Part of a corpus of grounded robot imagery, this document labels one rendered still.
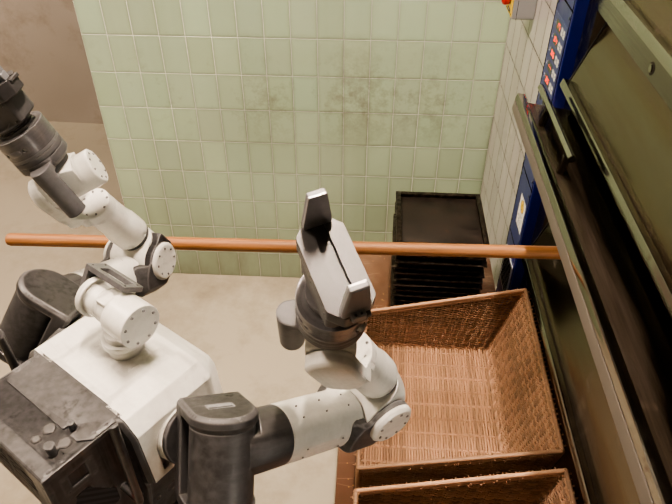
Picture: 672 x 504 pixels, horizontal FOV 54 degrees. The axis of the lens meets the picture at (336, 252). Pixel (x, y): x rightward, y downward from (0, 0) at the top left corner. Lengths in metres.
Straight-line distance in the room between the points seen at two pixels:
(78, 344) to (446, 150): 2.00
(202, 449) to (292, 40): 1.92
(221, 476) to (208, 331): 2.12
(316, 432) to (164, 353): 0.26
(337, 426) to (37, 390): 0.43
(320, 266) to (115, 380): 0.43
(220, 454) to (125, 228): 0.56
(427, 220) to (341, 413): 1.16
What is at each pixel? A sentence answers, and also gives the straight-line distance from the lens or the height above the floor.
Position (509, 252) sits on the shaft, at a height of 1.20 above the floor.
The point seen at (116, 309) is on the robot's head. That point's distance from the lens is 0.95.
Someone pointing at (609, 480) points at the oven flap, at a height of 0.99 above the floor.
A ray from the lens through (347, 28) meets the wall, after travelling 2.55.
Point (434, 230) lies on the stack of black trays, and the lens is 2.06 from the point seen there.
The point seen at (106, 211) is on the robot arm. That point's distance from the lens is 1.27.
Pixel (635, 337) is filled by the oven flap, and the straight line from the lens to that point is 1.10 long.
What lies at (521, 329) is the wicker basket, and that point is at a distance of 1.92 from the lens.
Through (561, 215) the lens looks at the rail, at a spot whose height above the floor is 1.43.
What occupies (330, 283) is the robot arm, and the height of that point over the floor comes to 1.68.
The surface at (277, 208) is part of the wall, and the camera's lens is 2.97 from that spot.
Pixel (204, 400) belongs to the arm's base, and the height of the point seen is 1.39.
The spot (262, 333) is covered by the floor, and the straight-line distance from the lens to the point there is 2.96.
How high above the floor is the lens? 2.13
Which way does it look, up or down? 39 degrees down
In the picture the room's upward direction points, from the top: straight up
